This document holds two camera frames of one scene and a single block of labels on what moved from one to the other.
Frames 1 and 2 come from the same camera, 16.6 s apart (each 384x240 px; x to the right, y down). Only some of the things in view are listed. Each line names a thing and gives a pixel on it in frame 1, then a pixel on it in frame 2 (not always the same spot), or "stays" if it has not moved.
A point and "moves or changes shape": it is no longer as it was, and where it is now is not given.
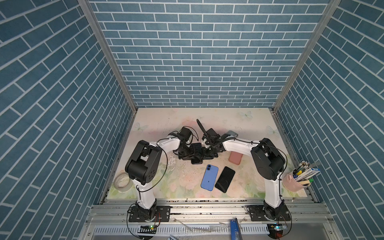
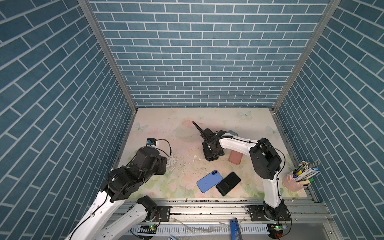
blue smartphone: [209, 177] moves or changes shape
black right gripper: [205, 156] stays
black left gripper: [190, 155] → [162, 162]
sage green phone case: [232, 133] stays
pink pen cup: [291, 183] stays
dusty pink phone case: [235, 158] stays
